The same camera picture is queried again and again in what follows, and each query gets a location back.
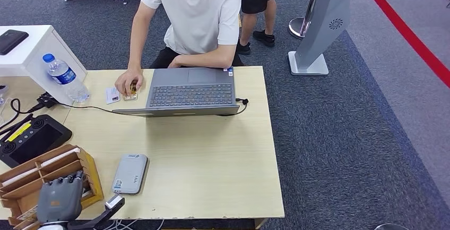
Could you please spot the person's right hand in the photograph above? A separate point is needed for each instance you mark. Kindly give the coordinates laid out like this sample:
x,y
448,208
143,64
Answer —
x,y
129,79

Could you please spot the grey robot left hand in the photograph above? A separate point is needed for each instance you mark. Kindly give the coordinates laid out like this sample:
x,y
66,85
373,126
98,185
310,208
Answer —
x,y
58,200

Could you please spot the person's left hand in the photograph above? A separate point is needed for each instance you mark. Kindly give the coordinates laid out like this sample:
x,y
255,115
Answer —
x,y
175,62

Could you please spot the gold key card stack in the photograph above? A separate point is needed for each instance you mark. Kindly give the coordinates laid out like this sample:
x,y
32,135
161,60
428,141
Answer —
x,y
133,95

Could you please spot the white ID card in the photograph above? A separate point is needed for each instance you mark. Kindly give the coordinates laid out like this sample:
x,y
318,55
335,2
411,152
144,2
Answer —
x,y
112,94

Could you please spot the wooden card organizer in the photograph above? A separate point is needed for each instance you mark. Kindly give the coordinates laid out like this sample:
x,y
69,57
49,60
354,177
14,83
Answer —
x,y
21,193

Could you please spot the person's left forearm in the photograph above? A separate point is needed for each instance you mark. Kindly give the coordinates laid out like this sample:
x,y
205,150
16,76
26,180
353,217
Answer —
x,y
207,59

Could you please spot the person's right forearm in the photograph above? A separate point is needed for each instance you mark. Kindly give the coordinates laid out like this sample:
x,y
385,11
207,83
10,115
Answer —
x,y
137,50

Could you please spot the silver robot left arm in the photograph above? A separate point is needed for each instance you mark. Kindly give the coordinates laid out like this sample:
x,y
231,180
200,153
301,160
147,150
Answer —
x,y
52,227

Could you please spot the gold key cards in organizer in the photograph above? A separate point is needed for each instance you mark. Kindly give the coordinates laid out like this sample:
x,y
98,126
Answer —
x,y
28,212

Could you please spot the white card in organizer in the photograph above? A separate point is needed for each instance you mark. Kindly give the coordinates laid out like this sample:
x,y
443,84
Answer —
x,y
61,156
21,176

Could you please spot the grey white card reader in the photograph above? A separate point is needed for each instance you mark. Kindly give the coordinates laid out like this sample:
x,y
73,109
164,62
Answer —
x,y
130,174

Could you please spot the grey laptop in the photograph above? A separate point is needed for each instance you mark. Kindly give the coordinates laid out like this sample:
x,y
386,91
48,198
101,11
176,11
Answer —
x,y
191,94

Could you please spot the black tablet controller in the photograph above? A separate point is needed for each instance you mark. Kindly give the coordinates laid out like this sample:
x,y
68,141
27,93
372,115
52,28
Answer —
x,y
35,144

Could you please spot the clear water bottle blue label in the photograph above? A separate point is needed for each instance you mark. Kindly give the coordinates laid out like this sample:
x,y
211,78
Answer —
x,y
65,76

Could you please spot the black power adapter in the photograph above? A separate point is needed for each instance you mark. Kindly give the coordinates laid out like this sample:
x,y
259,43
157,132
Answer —
x,y
46,100

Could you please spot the white cabinet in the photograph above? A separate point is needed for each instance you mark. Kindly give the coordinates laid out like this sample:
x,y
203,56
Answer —
x,y
31,49

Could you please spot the clear plastic object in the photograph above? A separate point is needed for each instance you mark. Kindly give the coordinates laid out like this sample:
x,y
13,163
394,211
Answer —
x,y
2,96

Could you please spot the black phone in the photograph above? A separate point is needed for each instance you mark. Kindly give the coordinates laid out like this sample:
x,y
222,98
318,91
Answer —
x,y
12,41

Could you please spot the grey kiosk stand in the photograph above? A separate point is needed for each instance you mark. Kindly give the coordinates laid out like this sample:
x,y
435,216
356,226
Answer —
x,y
324,27

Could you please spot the grey round object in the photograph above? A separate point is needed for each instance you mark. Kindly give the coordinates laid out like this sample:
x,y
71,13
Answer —
x,y
390,227

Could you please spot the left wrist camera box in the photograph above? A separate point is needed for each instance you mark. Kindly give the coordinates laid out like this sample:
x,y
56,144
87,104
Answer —
x,y
114,202

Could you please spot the chrome stanchion post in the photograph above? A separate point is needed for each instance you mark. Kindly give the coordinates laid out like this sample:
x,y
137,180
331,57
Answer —
x,y
297,29

